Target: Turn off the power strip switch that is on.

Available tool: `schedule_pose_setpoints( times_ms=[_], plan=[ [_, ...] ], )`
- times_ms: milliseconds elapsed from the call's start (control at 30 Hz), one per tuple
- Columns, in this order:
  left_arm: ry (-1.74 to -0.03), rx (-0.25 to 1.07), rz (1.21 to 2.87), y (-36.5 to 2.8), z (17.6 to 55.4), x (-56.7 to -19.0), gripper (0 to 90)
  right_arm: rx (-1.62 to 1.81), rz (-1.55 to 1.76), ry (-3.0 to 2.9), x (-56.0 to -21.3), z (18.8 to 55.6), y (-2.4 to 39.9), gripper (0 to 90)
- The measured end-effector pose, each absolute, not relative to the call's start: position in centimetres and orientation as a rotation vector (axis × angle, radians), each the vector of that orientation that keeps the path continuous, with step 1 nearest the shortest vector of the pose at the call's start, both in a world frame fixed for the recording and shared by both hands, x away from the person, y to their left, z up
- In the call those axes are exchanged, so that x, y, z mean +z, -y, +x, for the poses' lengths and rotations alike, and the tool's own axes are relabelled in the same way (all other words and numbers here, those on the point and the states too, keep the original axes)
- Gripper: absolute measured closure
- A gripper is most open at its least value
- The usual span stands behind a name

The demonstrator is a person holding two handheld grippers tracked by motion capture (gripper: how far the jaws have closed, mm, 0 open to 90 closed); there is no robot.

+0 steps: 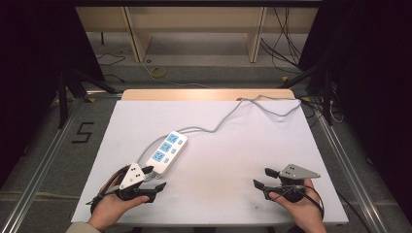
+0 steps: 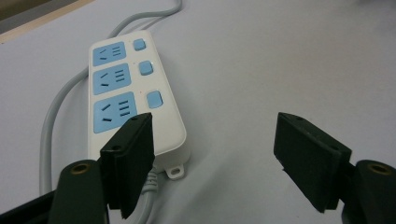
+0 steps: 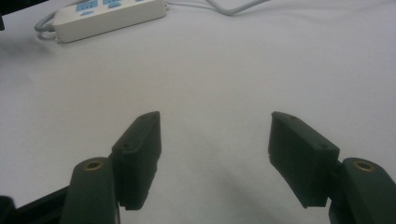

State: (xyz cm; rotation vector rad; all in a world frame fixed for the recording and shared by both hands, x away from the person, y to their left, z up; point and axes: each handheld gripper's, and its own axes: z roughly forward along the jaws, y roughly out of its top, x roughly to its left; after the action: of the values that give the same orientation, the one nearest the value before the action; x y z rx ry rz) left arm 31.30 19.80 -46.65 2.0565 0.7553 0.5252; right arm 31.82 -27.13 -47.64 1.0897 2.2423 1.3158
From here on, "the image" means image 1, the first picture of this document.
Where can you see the white power strip blue sockets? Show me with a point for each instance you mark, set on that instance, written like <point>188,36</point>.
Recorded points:
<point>166,152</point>

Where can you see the white table cloth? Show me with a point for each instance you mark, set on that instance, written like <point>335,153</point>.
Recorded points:
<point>220,181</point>

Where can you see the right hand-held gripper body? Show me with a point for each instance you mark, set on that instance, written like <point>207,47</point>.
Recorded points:
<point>293,173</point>

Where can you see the black curtain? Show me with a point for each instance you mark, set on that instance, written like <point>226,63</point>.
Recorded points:
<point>372,81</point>
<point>35,64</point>

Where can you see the person's left hand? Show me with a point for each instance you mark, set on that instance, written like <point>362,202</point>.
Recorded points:
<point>110,208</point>

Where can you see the black stand legs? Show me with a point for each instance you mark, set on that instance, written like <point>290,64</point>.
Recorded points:
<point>319,84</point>
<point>73,87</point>

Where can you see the aluminium floor rail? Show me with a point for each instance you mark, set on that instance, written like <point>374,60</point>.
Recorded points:
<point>351,174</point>
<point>42,165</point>

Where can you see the person's right hand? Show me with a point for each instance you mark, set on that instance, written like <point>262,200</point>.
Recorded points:
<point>304,212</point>

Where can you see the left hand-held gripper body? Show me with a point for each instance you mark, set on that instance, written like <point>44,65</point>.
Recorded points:
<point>132,176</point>

